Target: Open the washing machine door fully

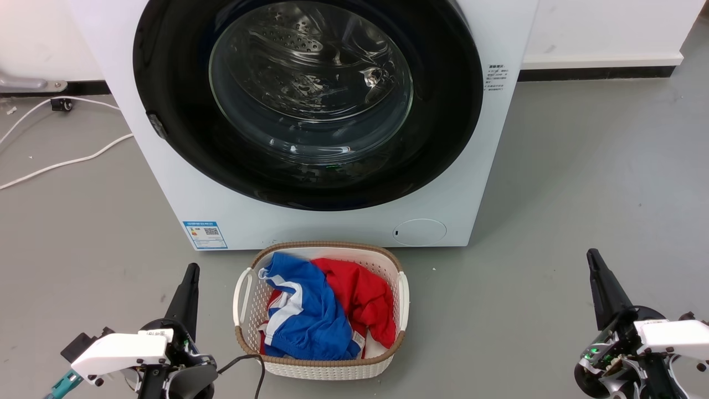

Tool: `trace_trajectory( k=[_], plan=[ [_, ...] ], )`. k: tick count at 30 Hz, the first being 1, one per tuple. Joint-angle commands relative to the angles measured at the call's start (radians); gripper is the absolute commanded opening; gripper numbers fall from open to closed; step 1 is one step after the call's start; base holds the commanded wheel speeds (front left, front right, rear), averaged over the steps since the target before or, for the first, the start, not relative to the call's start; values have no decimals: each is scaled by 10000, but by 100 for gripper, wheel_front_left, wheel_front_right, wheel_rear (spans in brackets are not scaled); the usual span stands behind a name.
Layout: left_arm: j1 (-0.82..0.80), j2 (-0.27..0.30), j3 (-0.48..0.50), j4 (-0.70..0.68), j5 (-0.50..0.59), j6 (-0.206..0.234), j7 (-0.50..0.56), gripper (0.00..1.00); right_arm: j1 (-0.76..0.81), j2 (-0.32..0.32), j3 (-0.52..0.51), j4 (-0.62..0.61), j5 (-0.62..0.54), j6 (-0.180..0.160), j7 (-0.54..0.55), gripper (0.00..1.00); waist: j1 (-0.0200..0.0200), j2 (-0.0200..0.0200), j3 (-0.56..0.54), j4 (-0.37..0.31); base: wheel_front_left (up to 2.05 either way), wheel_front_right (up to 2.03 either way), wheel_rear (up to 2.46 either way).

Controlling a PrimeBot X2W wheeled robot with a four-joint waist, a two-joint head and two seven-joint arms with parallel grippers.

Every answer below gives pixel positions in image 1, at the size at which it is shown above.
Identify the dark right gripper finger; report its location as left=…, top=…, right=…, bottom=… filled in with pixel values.
left=594, top=248, right=635, bottom=322
left=587, top=248, right=616, bottom=331

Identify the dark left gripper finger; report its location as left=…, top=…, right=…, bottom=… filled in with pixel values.
left=164, top=263, right=192, bottom=329
left=185, top=263, right=201, bottom=340

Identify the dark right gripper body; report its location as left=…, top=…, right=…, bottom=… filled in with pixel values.
left=574, top=306, right=687, bottom=399

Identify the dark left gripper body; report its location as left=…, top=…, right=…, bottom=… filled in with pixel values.
left=123, top=318, right=219, bottom=399

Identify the black round glass washer door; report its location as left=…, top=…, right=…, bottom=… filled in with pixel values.
left=132, top=0, right=485, bottom=212

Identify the white front-load washing machine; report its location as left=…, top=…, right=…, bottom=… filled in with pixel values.
left=66, top=0, right=539, bottom=252

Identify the blue energy label sticker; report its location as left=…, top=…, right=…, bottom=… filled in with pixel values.
left=182, top=221, right=229, bottom=250

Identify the blue white-striped garment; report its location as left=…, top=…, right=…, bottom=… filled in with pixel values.
left=258, top=252, right=362, bottom=361

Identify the white woven-rim laundry basket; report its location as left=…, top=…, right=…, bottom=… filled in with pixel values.
left=233, top=241, right=410, bottom=381

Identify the red garment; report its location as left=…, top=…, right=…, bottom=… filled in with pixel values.
left=259, top=258, right=397, bottom=355

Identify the round white filter cover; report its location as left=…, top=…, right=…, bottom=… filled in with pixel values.
left=393, top=218, right=448, bottom=247

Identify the white floor cable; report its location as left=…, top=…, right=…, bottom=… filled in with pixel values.
left=0, top=133, right=135, bottom=191
left=0, top=96, right=121, bottom=146

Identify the grey metal floor bracket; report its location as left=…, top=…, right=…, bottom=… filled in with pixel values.
left=0, top=71, right=69, bottom=94

